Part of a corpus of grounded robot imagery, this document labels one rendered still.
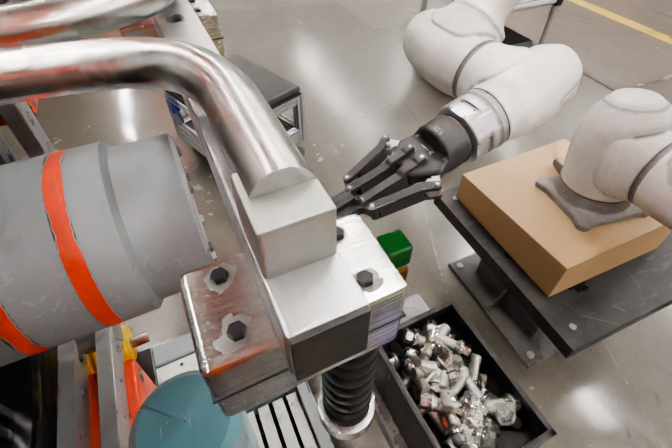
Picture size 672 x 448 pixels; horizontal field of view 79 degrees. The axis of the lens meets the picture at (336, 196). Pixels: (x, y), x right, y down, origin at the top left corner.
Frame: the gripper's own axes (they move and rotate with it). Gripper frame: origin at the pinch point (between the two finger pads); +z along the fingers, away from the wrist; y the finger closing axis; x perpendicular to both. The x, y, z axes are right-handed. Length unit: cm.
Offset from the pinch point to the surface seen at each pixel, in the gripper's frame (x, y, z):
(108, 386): -0.2, 3.6, 32.4
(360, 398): -14.3, 24.5, 8.3
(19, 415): -2.0, 1.7, 41.3
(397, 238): 6.2, 4.9, -6.2
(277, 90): 43, -93, -19
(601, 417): 82, 36, -35
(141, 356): 15.7, -8.3, 35.9
